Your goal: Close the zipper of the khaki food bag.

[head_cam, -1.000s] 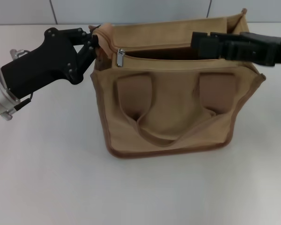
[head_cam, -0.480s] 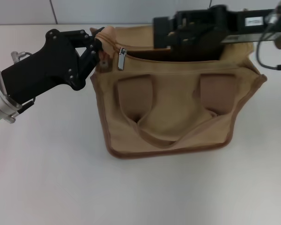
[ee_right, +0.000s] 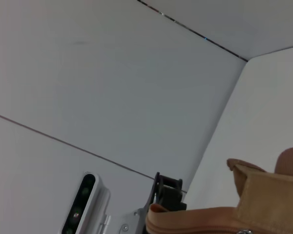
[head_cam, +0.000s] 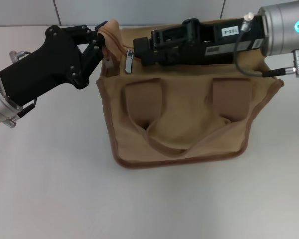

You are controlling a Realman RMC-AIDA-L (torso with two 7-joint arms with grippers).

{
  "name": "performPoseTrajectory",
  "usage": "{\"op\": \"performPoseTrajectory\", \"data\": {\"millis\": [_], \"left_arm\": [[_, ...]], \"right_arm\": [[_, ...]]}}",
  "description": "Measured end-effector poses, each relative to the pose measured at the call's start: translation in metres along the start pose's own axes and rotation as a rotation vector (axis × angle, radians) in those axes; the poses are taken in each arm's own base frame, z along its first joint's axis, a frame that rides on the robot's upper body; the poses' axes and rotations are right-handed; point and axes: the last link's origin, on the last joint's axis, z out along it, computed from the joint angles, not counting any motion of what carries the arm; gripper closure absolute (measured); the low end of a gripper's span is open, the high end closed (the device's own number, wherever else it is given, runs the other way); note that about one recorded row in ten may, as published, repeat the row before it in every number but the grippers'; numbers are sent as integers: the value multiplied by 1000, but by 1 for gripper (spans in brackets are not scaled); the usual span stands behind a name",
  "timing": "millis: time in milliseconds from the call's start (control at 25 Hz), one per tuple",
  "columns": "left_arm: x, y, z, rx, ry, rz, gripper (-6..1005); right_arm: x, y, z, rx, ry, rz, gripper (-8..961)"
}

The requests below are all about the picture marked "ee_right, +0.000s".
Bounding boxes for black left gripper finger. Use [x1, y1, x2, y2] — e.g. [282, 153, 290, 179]
[146, 172, 188, 213]

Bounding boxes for khaki canvas food bag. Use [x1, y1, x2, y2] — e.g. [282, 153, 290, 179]
[145, 146, 293, 234]

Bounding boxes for silver camera mount bracket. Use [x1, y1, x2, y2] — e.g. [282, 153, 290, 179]
[117, 201, 152, 234]

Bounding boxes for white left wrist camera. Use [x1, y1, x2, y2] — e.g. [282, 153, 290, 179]
[61, 171, 111, 234]

